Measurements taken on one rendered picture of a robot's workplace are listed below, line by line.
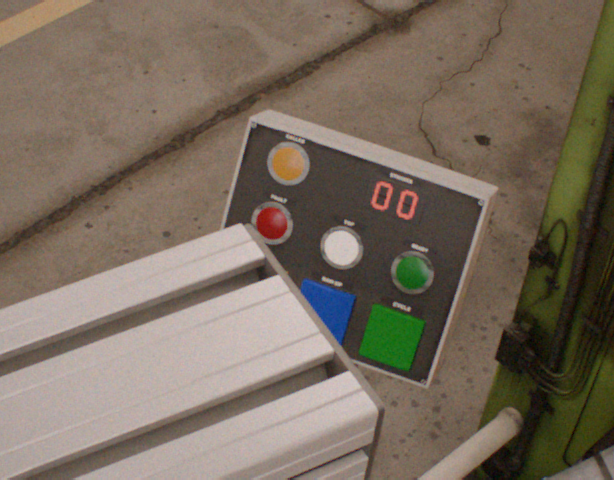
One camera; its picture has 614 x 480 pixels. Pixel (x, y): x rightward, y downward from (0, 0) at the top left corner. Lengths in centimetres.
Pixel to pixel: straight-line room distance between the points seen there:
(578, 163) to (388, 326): 35
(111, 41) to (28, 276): 95
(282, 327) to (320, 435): 4
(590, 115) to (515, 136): 193
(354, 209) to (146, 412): 135
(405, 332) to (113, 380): 136
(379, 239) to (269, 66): 207
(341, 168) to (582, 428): 64
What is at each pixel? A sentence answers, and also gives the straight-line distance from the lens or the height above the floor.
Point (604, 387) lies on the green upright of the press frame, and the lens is 200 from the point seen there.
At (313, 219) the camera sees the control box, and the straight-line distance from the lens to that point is 175.
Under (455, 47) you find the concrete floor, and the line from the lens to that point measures 394.
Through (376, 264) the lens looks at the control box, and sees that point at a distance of 174.
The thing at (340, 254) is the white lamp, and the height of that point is 108.
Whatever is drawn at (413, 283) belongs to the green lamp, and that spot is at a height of 108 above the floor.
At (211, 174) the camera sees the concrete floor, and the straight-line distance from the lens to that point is 341.
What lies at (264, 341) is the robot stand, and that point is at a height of 203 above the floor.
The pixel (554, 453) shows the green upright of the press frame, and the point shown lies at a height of 62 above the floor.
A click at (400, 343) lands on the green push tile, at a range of 175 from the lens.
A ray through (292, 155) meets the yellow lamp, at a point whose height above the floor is 118.
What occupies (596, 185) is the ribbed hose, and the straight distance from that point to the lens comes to 176.
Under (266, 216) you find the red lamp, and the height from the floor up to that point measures 110.
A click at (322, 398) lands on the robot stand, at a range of 40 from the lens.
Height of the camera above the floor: 235
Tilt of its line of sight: 46 degrees down
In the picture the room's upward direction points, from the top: 7 degrees clockwise
